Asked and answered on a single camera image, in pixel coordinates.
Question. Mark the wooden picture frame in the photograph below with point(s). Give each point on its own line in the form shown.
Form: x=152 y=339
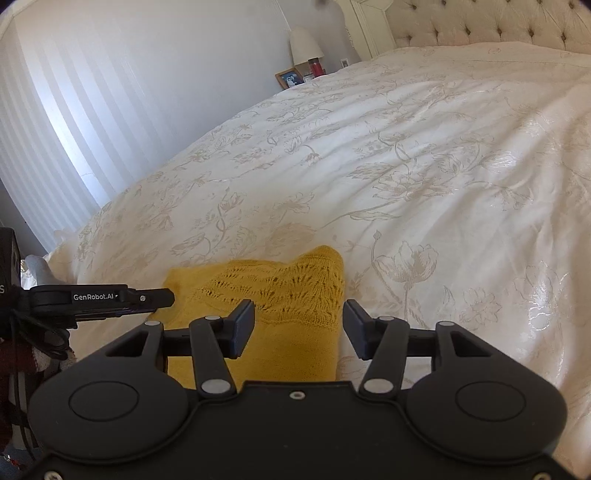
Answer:
x=289 y=78

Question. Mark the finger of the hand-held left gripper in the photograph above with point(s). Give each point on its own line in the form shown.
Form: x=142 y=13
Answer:
x=157 y=297

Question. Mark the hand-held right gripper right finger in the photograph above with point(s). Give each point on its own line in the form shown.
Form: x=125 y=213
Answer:
x=355 y=330

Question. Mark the white table lamp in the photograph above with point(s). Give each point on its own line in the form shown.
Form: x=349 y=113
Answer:
x=304 y=44

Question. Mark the yellow knit sweater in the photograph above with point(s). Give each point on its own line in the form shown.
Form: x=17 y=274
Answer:
x=295 y=350

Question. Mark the white striped curtain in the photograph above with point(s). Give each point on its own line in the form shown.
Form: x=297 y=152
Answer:
x=69 y=115

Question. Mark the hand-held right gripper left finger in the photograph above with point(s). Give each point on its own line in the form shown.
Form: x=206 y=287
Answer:
x=242 y=330

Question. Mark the white floral bedspread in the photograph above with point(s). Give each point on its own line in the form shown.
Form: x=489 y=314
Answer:
x=415 y=184

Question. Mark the cream tufted headboard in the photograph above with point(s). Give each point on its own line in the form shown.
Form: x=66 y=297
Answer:
x=485 y=21

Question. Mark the red candle jar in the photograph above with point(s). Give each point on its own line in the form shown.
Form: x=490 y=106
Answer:
x=316 y=69

